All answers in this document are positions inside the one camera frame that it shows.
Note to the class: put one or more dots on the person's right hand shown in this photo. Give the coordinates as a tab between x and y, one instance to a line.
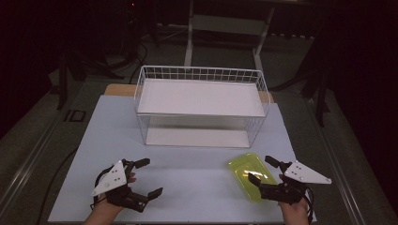
294	210

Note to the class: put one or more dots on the white board table cover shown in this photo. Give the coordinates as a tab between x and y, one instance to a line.
109	137

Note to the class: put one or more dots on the black tripod stand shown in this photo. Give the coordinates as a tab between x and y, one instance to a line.
322	103
62	84

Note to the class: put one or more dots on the white metal frame stand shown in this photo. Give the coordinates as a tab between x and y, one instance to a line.
188	47

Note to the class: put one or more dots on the metal floor rail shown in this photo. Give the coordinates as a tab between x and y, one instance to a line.
338	162
31	156

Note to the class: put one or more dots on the person's left hand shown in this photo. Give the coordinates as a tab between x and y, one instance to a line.
106	210

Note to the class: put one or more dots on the black floor socket plate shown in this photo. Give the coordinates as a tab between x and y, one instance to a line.
75	115

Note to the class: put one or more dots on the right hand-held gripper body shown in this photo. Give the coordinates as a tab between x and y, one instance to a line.
308	175

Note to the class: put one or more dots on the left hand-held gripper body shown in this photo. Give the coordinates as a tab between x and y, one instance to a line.
112	179

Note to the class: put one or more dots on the yellow translucent plastic tray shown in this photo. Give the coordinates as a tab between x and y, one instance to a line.
244	165

